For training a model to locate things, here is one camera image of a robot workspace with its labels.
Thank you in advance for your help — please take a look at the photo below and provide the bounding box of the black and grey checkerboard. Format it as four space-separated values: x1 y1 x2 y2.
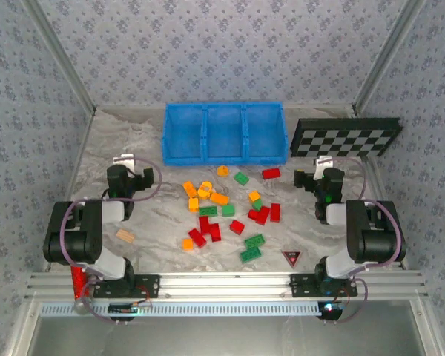
289 117 404 159

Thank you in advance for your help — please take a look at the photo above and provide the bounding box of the blue three-compartment plastic bin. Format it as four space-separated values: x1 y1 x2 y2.
159 102 289 167

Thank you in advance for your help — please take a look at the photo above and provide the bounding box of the small tan wooden block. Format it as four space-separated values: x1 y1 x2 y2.
115 228 136 245

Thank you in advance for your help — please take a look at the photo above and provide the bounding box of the black and red triangle marker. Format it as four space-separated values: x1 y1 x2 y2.
281 250 302 268

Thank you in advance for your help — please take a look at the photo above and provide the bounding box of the aluminium front leg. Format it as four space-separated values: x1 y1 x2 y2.
410 300 444 356
5 300 42 356

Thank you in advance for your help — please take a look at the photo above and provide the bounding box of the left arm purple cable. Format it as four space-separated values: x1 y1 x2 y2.
60 157 163 324

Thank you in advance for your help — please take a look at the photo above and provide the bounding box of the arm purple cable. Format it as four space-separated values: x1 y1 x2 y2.
60 157 163 324
320 156 403 324

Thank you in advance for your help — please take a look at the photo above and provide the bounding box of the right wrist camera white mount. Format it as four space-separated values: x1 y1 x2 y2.
314 155 335 179

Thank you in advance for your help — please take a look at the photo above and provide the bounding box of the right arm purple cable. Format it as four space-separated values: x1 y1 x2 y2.
320 156 403 324

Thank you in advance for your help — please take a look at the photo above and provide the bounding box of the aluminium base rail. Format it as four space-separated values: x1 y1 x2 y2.
24 271 430 300

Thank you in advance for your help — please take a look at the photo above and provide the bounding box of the aluminium corner post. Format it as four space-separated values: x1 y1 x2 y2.
22 0 98 114
351 0 428 114

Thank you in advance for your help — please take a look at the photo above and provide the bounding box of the slotted white cable duct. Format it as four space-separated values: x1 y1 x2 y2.
39 300 322 317

